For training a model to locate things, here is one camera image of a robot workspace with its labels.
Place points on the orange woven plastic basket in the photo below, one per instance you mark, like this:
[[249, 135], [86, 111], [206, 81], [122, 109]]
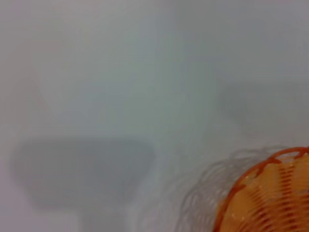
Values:
[[265, 205]]

